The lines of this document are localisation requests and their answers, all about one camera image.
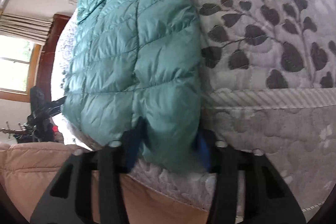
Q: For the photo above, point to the striped window curtain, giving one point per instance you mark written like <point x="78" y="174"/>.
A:
<point x="28" y="28"/>

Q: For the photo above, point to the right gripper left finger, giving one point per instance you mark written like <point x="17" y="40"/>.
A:
<point x="131" y="143"/>

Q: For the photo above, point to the grey floral quilted bedspread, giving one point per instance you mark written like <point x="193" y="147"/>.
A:
<point x="268" y="94"/>

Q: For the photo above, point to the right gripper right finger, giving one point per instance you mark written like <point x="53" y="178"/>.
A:
<point x="205" y="145"/>

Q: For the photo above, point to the teal quilted puffer jacket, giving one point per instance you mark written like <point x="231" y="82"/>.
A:
<point x="138" y="59"/>

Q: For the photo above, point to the wooden framed window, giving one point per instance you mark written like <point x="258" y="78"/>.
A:
<point x="19" y="65"/>

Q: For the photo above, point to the dark wooden coat rack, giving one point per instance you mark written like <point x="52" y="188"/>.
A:
<point x="22" y="135"/>

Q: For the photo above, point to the brown wooden headboard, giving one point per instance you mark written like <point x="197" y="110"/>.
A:
<point x="47" y="57"/>

